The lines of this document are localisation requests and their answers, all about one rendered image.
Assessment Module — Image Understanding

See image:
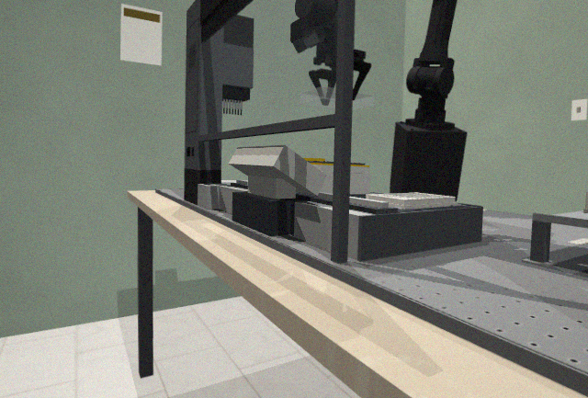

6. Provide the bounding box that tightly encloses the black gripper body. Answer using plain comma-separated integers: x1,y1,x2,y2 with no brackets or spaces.
354,50,366,62

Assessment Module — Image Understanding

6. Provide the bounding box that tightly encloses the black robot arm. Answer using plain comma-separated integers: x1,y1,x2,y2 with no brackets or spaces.
405,0,457,131

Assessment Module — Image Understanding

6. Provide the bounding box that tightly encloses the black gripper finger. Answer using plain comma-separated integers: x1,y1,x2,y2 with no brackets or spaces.
353,60,371,100

